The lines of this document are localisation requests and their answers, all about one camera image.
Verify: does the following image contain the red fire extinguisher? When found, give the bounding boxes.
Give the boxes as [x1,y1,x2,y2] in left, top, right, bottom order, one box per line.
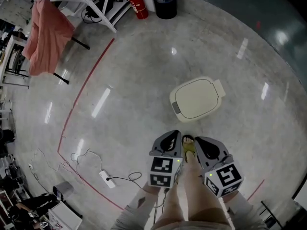
[126,0,149,20]

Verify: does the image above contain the beige shorts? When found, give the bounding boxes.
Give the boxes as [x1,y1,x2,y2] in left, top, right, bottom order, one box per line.
[150,207,235,230]

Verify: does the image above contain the yellow-green sandal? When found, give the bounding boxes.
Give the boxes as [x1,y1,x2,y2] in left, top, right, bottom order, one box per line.
[181,134,199,164]

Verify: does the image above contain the person's left leg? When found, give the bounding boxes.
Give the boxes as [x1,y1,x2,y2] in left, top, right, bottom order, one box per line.
[153,176,186,230]

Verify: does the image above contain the cream trash bin with lid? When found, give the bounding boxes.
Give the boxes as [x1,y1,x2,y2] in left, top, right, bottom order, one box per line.
[169,77,226,124]

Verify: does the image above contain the black power cable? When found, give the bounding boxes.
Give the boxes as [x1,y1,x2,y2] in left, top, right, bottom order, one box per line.
[106,172,150,189]

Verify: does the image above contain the white desk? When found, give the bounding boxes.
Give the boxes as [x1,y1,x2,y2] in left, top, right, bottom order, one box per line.
[0,34,30,90]

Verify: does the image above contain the person's right leg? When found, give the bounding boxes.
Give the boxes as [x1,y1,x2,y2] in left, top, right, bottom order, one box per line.
[184,149,232,230]

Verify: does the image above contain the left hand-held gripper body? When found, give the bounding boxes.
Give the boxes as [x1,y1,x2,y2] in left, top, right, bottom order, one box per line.
[148,129,184,189]

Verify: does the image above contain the black mesh waste basket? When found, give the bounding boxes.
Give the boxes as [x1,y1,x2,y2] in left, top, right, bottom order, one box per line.
[151,0,177,20]

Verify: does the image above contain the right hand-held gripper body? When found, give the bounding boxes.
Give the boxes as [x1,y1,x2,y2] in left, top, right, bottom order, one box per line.
[194,136,245,198]

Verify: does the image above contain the white cable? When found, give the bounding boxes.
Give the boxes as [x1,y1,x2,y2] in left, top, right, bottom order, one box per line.
[70,149,104,177]

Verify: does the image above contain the white metal shelf rack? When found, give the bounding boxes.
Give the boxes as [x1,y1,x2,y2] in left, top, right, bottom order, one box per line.
[24,0,131,34]

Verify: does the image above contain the person's leg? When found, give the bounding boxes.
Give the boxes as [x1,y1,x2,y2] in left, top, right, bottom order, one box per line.
[153,176,186,230]
[184,149,232,230]

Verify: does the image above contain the white power strip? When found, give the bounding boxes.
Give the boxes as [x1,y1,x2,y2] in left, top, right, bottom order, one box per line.
[99,170,117,189]

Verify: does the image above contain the pink cloth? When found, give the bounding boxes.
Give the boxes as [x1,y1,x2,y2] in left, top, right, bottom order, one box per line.
[22,0,76,77]

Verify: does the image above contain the white cabinet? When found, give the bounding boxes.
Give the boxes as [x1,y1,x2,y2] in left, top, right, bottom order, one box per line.
[47,201,83,230]

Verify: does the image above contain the grey floor device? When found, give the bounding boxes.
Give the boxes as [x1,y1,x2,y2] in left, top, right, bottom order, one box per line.
[53,181,74,199]

